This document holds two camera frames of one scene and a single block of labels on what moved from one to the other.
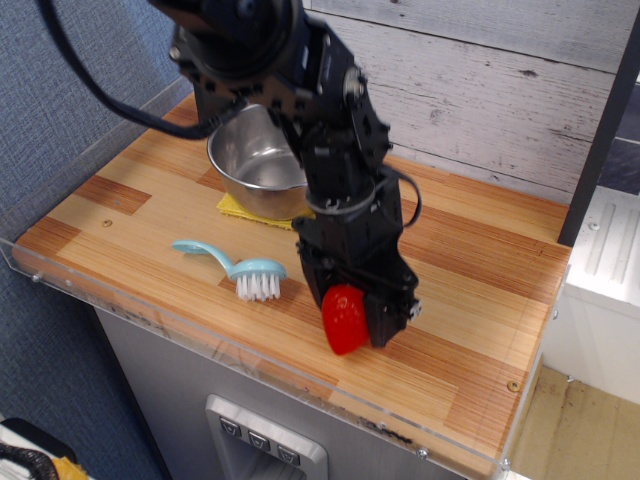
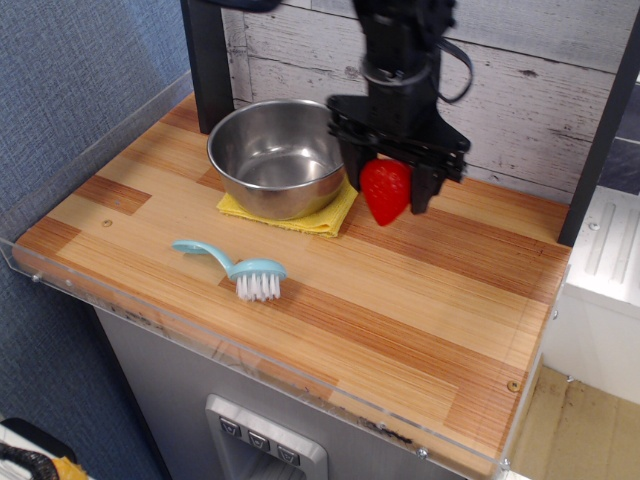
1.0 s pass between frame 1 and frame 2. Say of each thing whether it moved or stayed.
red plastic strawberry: moved
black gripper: moved
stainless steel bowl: stayed
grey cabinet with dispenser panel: stayed
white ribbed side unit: stayed
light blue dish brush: stayed
